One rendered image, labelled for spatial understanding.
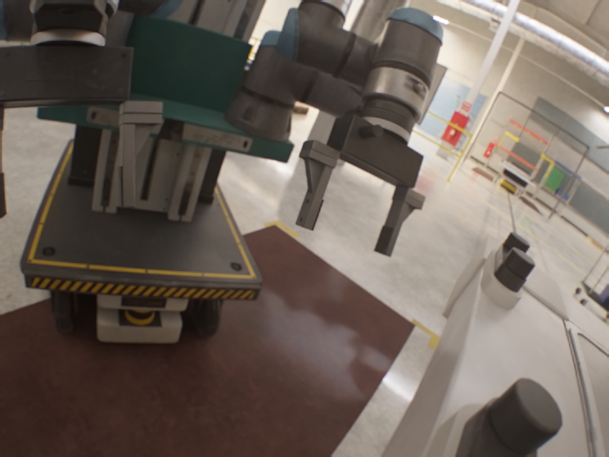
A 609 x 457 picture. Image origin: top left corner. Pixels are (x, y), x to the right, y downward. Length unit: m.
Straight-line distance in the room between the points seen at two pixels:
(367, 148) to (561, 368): 0.32
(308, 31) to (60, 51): 0.39
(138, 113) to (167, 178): 0.82
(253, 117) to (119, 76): 0.58
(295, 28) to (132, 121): 0.34
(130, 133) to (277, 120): 0.59
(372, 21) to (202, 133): 0.49
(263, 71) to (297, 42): 0.31
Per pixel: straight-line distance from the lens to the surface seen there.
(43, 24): 0.33
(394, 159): 0.47
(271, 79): 0.87
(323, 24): 0.60
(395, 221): 0.50
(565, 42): 12.94
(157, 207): 1.21
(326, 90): 0.88
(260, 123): 0.87
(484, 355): 0.24
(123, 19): 0.82
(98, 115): 0.83
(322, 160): 0.42
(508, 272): 0.32
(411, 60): 0.49
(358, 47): 0.60
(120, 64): 0.34
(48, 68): 0.34
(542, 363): 0.29
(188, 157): 1.09
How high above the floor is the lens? 0.94
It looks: 25 degrees down
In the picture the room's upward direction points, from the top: 25 degrees clockwise
